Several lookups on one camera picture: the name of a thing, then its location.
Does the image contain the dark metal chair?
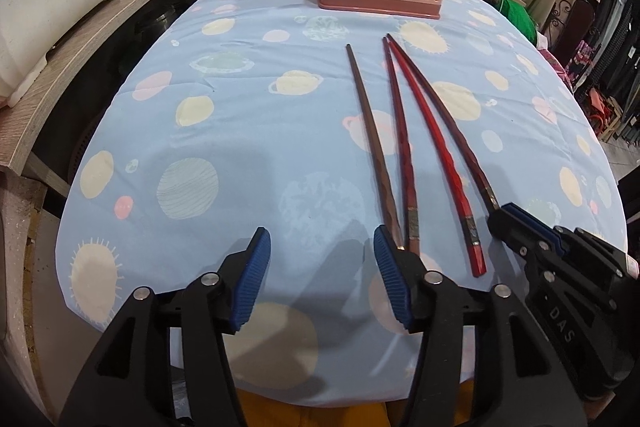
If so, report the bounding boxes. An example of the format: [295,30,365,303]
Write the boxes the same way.
[555,0,593,62]

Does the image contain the brown chopstick gold band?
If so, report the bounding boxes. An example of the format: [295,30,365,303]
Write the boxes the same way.
[345,44,405,252]

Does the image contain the wooden counter shelf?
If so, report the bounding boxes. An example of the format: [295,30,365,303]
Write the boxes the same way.
[0,0,526,170]

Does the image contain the blue planet print tablecloth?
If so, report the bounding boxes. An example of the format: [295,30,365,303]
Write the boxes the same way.
[55,0,628,395]

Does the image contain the green cloth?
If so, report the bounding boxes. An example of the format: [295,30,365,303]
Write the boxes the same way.
[500,0,538,48]

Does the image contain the dark red patterned chopstick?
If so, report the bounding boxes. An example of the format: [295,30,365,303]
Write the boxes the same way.
[382,36,422,255]

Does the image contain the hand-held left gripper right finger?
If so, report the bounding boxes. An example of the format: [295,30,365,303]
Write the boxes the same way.
[372,224,588,427]

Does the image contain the yellow trousers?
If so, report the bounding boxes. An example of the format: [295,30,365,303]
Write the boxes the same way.
[235,379,476,427]

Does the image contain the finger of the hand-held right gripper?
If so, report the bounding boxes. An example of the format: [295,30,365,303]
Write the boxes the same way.
[487,211,566,290]
[501,203,632,278]

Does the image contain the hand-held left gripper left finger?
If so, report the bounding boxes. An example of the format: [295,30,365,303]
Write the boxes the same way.
[60,227,273,427]

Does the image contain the dark maroon chopstick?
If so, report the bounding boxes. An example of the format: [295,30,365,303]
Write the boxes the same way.
[387,33,502,214]

